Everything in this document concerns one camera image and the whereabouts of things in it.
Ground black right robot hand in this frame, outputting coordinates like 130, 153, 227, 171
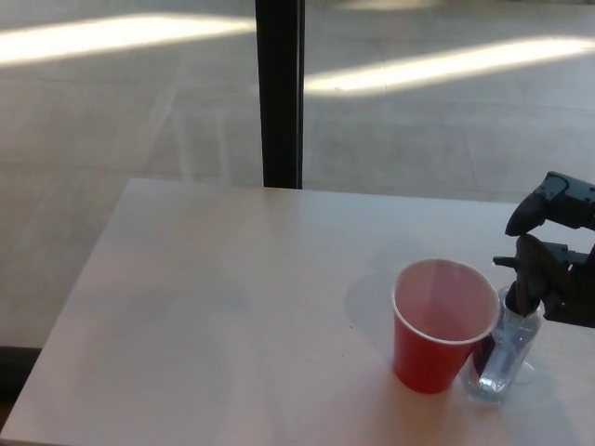
505, 171, 595, 330

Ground clear pump soap bottle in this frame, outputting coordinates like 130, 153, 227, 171
460, 256, 544, 406

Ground red plastic cup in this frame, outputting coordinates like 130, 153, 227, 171
390, 257, 502, 396

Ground black window frame post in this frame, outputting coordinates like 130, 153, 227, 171
254, 0, 306, 190

